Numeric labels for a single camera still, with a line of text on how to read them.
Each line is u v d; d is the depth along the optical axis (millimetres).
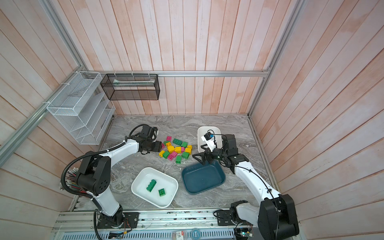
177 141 1034
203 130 1062
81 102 774
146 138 736
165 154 958
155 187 837
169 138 1038
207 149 704
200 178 889
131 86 1046
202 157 700
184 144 1015
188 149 988
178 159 947
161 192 798
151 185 821
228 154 636
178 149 982
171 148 981
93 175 476
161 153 953
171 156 950
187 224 730
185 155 955
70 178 735
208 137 697
